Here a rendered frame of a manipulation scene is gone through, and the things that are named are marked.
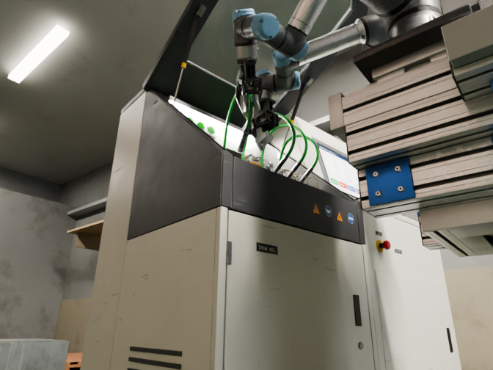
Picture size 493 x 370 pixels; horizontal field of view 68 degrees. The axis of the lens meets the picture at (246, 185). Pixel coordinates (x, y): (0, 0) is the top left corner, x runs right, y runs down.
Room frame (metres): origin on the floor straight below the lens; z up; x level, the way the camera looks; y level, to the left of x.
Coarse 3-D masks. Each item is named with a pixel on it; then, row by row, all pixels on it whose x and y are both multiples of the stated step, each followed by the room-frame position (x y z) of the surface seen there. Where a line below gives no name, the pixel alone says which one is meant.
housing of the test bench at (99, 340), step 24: (144, 96) 1.37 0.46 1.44; (120, 120) 1.55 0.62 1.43; (120, 144) 1.52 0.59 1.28; (120, 168) 1.48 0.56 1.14; (120, 192) 1.45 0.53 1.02; (120, 216) 1.43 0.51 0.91; (120, 240) 1.40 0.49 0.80; (120, 264) 1.38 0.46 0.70; (96, 288) 1.54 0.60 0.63; (120, 288) 1.36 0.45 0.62; (96, 312) 1.51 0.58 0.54; (96, 336) 1.48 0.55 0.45; (96, 360) 1.45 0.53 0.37
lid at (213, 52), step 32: (192, 0) 1.06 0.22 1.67; (224, 0) 1.10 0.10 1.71; (256, 0) 1.13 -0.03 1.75; (288, 0) 1.16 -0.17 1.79; (352, 0) 1.23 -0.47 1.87; (224, 32) 1.22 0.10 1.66; (320, 32) 1.33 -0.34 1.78; (160, 64) 1.25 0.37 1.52; (192, 64) 1.31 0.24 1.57; (224, 64) 1.35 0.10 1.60; (256, 64) 1.39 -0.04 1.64; (320, 64) 1.46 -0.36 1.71; (192, 96) 1.43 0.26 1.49; (224, 96) 1.48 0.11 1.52; (288, 96) 1.58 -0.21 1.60
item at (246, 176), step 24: (240, 168) 0.96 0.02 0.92; (264, 168) 1.03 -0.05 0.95; (240, 192) 0.97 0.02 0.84; (264, 192) 1.03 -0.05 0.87; (288, 192) 1.10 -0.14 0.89; (312, 192) 1.18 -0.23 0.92; (264, 216) 1.03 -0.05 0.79; (288, 216) 1.10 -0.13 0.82; (312, 216) 1.17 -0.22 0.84; (336, 216) 1.26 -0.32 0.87
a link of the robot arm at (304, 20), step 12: (300, 0) 0.86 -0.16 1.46; (312, 0) 0.84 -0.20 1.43; (324, 0) 0.85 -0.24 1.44; (300, 12) 0.87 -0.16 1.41; (312, 12) 0.86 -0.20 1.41; (288, 24) 0.90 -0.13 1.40; (300, 24) 0.89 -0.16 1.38; (312, 24) 0.90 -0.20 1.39; (288, 36) 0.90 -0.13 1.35; (300, 36) 0.91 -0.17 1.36; (276, 48) 0.93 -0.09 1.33; (288, 48) 0.93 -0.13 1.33; (300, 48) 0.94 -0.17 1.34
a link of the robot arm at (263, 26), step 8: (248, 16) 0.88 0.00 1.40; (256, 16) 0.84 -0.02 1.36; (264, 16) 0.82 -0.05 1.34; (272, 16) 0.83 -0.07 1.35; (248, 24) 0.87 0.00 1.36; (256, 24) 0.84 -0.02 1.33; (264, 24) 0.83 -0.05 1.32; (272, 24) 0.84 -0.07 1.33; (280, 24) 0.89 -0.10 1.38; (248, 32) 0.89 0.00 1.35; (256, 32) 0.86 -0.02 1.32; (264, 32) 0.85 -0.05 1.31; (272, 32) 0.86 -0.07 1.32; (280, 32) 0.88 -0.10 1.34; (264, 40) 0.90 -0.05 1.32; (272, 40) 0.90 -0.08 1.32; (280, 40) 0.90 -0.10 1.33; (272, 48) 0.94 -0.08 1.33
